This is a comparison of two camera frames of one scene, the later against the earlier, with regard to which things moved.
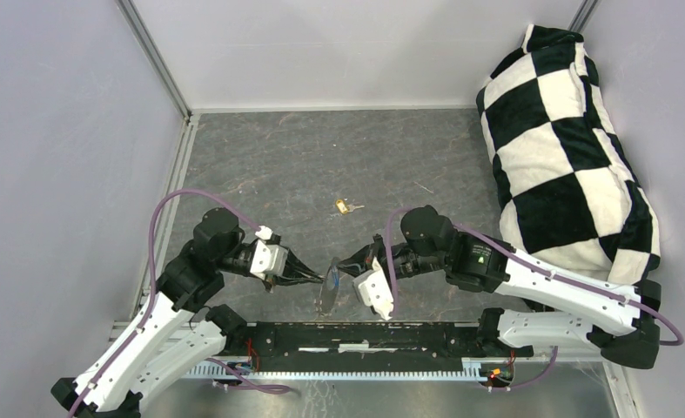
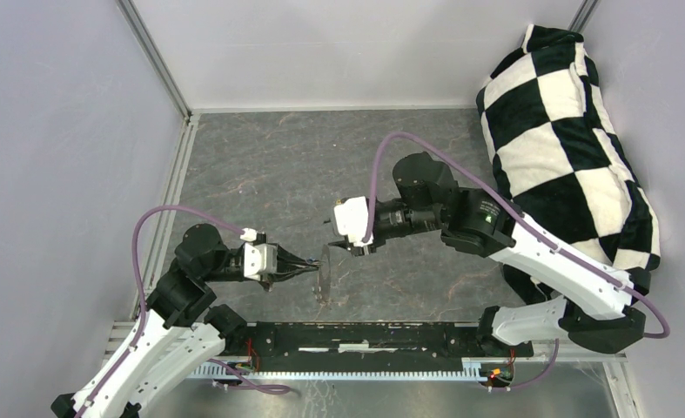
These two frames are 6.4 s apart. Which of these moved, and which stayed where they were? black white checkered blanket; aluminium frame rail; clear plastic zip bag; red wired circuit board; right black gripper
Moved: clear plastic zip bag; right black gripper
Stayed: aluminium frame rail; red wired circuit board; black white checkered blanket
